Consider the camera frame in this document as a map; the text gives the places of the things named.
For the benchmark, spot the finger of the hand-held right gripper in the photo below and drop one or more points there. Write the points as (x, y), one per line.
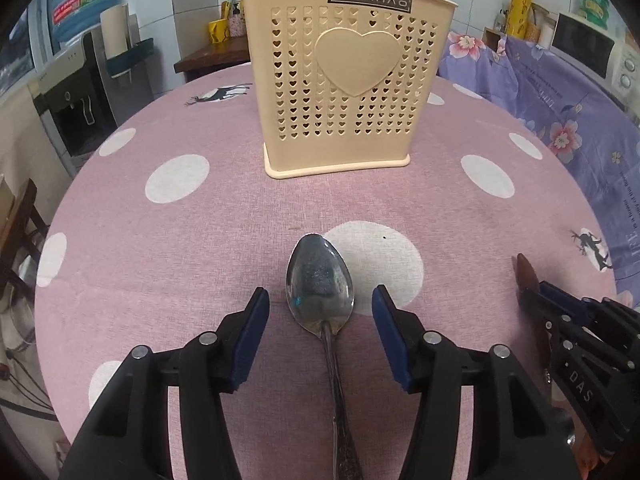
(560, 294)
(580, 385)

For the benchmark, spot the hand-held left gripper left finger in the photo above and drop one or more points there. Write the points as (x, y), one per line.
(250, 340)

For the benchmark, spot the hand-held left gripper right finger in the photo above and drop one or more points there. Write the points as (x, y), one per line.
(389, 335)

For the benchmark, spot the metal spoon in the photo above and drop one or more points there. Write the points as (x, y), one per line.
(320, 280)

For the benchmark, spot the beige perforated utensil holder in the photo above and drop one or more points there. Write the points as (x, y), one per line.
(300, 110)

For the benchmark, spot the purple floral cloth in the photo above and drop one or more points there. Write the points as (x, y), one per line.
(575, 110)

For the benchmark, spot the wooden chair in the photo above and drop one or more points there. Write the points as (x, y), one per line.
(25, 240)

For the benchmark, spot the white microwave oven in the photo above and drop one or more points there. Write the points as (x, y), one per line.
(585, 45)

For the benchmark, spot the small wooden box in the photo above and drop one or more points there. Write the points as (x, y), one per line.
(495, 42)

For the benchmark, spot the tan woven container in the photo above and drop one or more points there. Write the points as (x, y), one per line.
(544, 25)

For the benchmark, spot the dark wooden side table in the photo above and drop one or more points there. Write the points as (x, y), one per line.
(210, 60)

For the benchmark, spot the yellow printed roll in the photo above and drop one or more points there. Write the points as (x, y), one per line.
(520, 7)

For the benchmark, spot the water dispenser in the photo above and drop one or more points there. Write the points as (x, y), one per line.
(75, 105)

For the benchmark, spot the green packet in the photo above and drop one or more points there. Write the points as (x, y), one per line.
(595, 2)

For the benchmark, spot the yellow cup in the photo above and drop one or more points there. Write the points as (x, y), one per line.
(218, 32)

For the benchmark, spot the floral container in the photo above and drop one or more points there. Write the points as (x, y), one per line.
(237, 25)

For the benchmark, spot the cream flat board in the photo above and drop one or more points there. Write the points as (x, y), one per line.
(116, 30)

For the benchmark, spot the blue water bottle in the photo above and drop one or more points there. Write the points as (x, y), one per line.
(82, 0)

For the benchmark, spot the dark blue wall holder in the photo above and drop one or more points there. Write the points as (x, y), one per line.
(135, 57)

